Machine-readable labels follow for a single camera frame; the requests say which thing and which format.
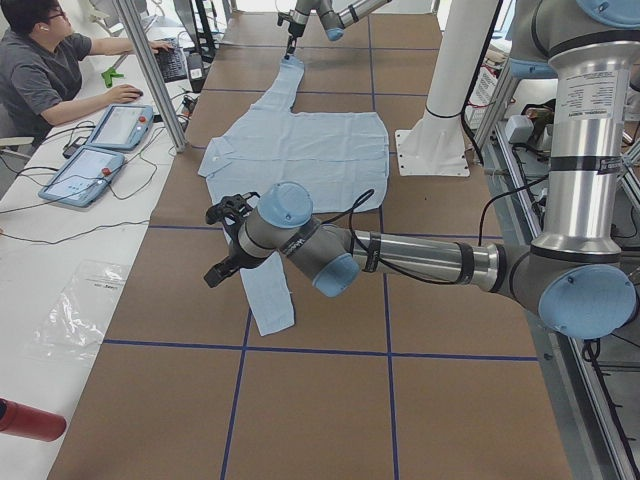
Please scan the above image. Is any blue teach pendant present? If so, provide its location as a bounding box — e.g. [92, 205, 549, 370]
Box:
[86, 104, 154, 152]
[38, 146, 125, 208]

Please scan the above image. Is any light blue button shirt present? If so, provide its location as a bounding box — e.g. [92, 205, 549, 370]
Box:
[198, 56, 389, 336]

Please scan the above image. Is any brown paper table cover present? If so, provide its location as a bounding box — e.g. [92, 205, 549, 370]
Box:
[50, 13, 571, 479]

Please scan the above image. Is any clear plastic bag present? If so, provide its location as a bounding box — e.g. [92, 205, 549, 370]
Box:
[25, 260, 131, 366]

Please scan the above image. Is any red bottle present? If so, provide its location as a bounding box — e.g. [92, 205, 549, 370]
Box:
[1, 399, 67, 442]

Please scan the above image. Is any far blue teach pendant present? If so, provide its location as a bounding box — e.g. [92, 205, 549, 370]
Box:
[86, 104, 154, 152]

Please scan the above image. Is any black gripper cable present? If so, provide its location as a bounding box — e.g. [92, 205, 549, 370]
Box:
[319, 172, 551, 286]

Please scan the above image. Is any near blue teach pendant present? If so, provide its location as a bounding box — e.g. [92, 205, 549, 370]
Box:
[38, 146, 125, 208]

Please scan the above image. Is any black keyboard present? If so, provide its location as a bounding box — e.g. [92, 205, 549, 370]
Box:
[155, 47, 188, 83]

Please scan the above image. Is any black table cable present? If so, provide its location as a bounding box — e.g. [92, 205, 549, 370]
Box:
[0, 144, 176, 246]

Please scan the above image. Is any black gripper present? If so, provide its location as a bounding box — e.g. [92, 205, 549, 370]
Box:
[204, 192, 260, 287]
[277, 10, 305, 59]

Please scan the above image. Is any seated person grey shirt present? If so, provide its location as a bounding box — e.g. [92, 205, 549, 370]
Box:
[1, 1, 141, 146]

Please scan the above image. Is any aluminium frame post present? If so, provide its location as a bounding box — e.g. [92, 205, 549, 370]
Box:
[114, 0, 187, 153]

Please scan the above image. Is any green plastic tool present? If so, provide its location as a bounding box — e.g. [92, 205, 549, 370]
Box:
[101, 67, 124, 89]

